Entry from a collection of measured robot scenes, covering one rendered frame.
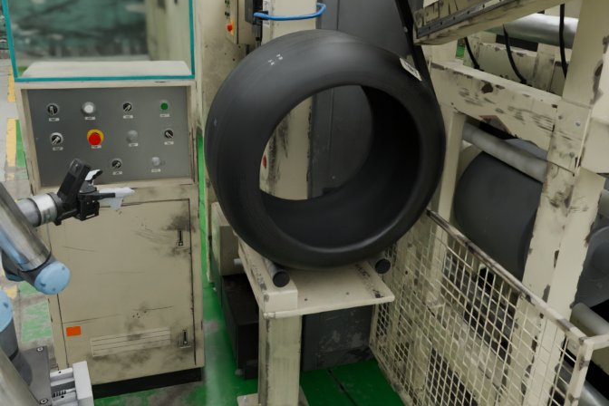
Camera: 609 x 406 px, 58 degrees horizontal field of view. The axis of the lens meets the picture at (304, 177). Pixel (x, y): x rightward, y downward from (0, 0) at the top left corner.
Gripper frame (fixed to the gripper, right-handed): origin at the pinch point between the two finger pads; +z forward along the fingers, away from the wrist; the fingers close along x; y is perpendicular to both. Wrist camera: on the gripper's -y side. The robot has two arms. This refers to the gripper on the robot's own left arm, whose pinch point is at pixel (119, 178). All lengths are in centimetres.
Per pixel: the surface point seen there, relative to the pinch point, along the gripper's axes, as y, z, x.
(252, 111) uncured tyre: -34, 3, 44
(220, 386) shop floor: 106, 43, 9
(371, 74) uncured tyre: -44, 24, 59
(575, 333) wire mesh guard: -9, 21, 116
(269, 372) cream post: 74, 37, 36
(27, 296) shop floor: 123, 23, -111
